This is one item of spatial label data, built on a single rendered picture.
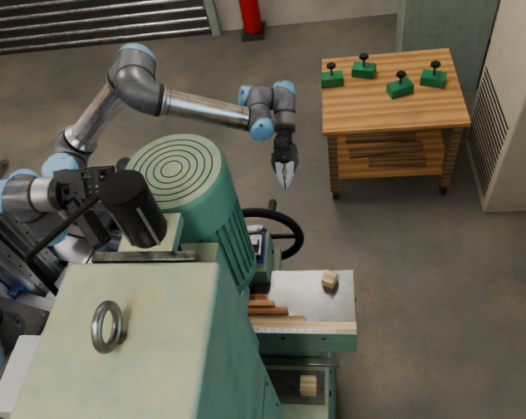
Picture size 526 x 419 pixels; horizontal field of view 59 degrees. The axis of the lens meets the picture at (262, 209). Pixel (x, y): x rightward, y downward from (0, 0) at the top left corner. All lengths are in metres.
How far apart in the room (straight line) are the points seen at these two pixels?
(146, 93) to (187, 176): 0.67
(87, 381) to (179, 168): 0.34
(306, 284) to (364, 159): 1.37
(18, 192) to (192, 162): 0.45
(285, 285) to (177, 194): 0.63
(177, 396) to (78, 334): 0.16
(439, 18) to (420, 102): 0.75
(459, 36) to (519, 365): 1.80
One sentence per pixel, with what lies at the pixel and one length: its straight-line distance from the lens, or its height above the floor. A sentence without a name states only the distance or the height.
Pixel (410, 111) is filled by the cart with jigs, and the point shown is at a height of 0.53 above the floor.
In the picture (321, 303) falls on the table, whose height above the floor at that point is 0.90.
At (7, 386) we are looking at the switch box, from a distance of 0.70.
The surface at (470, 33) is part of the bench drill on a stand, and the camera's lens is 3.05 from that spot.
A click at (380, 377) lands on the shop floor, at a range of 2.13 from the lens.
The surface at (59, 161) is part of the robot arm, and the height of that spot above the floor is 1.05.
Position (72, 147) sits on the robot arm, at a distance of 1.69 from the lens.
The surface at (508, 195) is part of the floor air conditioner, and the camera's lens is 2.54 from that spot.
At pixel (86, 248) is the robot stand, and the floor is 0.73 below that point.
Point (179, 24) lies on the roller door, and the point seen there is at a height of 0.11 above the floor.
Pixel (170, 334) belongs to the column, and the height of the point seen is 1.52.
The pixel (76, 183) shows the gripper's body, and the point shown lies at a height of 1.38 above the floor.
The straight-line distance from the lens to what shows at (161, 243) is 0.65.
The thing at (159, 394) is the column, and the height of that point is 1.52.
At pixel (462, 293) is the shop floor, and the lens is 2.34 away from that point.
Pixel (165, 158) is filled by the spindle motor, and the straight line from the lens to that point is 0.78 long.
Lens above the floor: 2.02
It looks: 51 degrees down
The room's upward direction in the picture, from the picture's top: 14 degrees counter-clockwise
